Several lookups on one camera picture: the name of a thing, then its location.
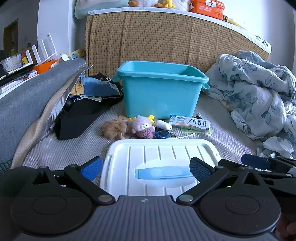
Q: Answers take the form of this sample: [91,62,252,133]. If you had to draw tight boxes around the white bin lid blue handle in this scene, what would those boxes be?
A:
[100,139,221,198]

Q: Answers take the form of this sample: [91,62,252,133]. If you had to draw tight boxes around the yellow item on headboard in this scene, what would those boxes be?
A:
[223,15,244,29]

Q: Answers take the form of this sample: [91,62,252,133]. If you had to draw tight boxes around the white duck plush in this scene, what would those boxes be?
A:
[152,0,191,11]

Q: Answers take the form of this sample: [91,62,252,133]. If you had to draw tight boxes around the teal plastic storage bin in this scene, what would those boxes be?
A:
[112,61,209,120]

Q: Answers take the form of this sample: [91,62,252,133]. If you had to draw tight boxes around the pile of dark clothes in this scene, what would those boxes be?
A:
[53,73,123,140]

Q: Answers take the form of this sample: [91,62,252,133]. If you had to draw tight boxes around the white oval plastic case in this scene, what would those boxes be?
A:
[154,120,172,131]

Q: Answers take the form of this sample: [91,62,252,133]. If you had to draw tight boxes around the light blue cloud cushion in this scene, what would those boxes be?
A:
[74,0,128,19]

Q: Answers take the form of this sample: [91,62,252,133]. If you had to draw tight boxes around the black car key fob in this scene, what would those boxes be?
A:
[194,113,202,119]

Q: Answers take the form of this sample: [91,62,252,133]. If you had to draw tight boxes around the toothpaste box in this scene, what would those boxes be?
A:
[169,114,210,132]

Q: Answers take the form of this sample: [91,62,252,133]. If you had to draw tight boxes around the woven rattan headboard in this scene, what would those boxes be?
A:
[85,7,271,76]

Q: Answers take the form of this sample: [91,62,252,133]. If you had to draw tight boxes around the white power strip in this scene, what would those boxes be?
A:
[59,49,86,62]

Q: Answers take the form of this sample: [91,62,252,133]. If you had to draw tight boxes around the white goose plush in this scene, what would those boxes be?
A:
[128,0,159,7]

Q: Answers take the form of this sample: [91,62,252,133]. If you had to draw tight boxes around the brown fluffy plush keychain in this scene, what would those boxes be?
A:
[99,118,127,140]

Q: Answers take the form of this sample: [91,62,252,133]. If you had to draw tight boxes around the white wifi router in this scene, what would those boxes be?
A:
[25,33,58,65]

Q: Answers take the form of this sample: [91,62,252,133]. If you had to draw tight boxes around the green sachet packet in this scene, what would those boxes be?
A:
[180,128,214,133]

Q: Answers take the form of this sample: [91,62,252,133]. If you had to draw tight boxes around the purple fluffy plush keychain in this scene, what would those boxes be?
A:
[129,115,155,139]

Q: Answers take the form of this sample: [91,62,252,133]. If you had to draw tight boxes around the orange first aid box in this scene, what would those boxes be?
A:
[189,0,225,20]

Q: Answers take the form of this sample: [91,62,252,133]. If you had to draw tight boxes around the stack of books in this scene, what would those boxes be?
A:
[1,54,37,94]

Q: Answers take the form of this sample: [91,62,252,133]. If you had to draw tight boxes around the blue floral duvet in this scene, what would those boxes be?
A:
[206,50,295,159]

